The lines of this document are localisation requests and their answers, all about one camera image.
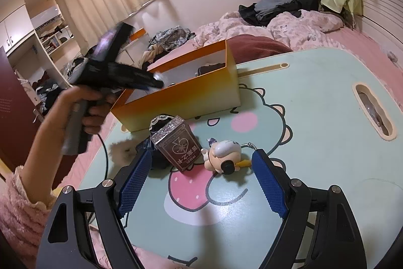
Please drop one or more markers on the white shelf unit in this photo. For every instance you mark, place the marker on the white shelf unit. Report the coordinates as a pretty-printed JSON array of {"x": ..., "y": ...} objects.
[{"x": 47, "y": 42}]

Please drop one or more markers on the black white patterned cloth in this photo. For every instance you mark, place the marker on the black white patterned cloth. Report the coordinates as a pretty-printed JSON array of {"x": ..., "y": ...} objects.
[{"x": 171, "y": 37}]

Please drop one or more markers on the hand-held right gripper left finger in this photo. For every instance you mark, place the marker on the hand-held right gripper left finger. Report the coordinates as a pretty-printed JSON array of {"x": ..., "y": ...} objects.
[{"x": 135, "y": 182}]

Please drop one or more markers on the beige garment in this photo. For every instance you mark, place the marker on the beige garment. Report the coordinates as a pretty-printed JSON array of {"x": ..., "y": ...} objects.
[{"x": 151, "y": 55}]

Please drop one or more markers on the maroon pillow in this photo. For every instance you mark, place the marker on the maroon pillow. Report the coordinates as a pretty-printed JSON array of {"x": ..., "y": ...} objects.
[{"x": 261, "y": 45}]

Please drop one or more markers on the person's left hand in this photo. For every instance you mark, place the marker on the person's left hand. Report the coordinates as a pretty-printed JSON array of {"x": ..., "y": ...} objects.
[{"x": 94, "y": 121}]

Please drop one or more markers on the brown door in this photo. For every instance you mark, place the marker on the brown door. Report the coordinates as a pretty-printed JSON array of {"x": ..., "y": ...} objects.
[{"x": 15, "y": 105}]

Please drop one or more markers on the heap of mixed clothes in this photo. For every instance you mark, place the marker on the heap of mixed clothes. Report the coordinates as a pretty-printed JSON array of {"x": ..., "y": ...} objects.
[{"x": 47, "y": 92}]

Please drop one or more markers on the silver brown card box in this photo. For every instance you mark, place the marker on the silver brown card box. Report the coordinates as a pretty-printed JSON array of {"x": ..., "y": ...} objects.
[{"x": 179, "y": 146}]

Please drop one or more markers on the orange cardboard box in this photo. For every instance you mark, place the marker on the orange cardboard box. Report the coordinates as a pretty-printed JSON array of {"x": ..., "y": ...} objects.
[{"x": 189, "y": 98}]

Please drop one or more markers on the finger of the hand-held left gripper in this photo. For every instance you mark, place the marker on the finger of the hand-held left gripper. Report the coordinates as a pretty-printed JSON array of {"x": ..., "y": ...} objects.
[{"x": 138, "y": 78}]

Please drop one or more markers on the white air conditioner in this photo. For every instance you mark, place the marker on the white air conditioner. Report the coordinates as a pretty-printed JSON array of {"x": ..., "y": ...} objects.
[{"x": 47, "y": 17}]

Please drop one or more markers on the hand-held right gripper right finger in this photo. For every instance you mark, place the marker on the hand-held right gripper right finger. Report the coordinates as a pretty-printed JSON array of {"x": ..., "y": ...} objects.
[{"x": 269, "y": 185}]

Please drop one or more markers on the person's left forearm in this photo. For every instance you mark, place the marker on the person's left forearm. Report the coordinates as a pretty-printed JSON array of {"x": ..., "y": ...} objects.
[{"x": 41, "y": 155}]

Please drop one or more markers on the white overhead cabinet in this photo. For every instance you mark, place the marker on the white overhead cabinet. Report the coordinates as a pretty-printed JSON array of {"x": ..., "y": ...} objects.
[{"x": 12, "y": 32}]

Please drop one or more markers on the black white scrunchie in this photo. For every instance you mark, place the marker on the black white scrunchie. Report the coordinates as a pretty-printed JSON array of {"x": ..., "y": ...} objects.
[{"x": 160, "y": 120}]

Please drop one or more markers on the pink floral quilt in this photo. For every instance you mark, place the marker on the pink floral quilt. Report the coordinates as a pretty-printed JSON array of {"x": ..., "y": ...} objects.
[{"x": 283, "y": 26}]

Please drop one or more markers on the black plastic bag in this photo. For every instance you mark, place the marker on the black plastic bag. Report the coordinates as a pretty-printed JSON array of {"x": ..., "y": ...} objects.
[{"x": 159, "y": 162}]

